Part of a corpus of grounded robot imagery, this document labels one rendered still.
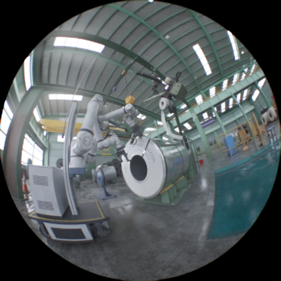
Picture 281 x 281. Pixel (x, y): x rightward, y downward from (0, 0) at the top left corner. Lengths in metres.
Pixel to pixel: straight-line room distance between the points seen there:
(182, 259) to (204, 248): 0.17
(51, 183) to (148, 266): 1.01
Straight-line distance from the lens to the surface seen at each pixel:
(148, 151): 1.38
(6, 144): 3.79
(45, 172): 1.01
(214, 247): 0.88
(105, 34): 11.79
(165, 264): 0.83
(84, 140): 0.73
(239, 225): 1.02
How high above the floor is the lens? 0.75
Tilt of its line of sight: 18 degrees up
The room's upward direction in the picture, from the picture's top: 12 degrees counter-clockwise
